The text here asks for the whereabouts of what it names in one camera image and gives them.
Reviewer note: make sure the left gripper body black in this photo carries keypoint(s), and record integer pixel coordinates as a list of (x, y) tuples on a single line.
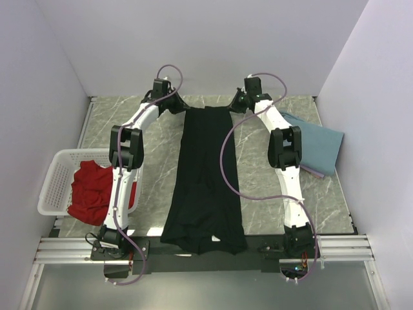
[(173, 104)]

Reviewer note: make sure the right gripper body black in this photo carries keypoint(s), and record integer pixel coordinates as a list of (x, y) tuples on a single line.
[(239, 103)]

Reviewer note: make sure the black t shirt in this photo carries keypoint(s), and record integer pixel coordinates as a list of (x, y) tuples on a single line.
[(205, 214)]

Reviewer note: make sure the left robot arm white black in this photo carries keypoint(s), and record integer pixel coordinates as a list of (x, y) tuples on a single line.
[(126, 155)]

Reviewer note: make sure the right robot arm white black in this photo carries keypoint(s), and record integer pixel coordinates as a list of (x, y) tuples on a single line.
[(284, 155)]

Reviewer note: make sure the folded blue t shirt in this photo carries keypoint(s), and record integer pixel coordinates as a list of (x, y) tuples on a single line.
[(320, 145)]

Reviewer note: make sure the folded purple t shirt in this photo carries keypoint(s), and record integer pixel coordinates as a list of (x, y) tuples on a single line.
[(313, 172)]

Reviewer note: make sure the red t shirt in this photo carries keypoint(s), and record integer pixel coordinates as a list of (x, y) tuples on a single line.
[(91, 193)]

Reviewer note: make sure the white plastic laundry basket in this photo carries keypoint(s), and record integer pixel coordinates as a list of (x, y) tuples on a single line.
[(56, 193)]

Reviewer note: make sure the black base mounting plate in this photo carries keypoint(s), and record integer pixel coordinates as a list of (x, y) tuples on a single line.
[(264, 253)]

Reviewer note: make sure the aluminium rail frame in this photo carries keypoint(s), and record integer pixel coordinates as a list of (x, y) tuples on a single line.
[(332, 248)]

